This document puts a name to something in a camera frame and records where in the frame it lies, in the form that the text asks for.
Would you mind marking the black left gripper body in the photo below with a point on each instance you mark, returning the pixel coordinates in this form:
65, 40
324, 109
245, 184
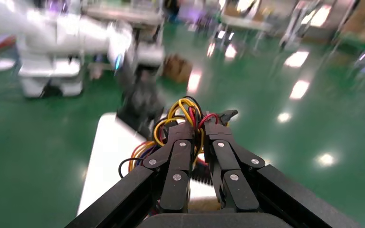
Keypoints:
143, 88

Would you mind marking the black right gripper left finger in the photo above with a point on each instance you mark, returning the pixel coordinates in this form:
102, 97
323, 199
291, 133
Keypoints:
177, 157

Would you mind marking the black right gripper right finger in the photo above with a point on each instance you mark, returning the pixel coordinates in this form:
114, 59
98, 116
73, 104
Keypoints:
225, 157

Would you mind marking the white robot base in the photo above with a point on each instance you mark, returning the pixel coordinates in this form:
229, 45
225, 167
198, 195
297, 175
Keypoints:
50, 78

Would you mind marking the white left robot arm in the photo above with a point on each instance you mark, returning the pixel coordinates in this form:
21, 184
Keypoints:
85, 34

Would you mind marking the brown cardboard carton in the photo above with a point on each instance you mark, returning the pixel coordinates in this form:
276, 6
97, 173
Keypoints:
177, 67

